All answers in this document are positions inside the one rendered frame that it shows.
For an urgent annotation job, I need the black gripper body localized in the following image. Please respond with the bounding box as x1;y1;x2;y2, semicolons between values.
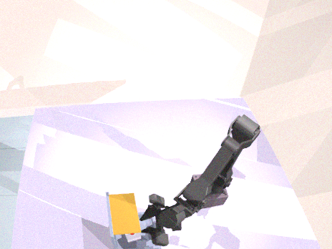
148;194;172;246

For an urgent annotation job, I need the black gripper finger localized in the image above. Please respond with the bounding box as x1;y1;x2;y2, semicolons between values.
140;204;155;221
141;226;154;235

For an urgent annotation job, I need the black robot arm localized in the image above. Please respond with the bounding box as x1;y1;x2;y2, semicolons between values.
159;114;260;231

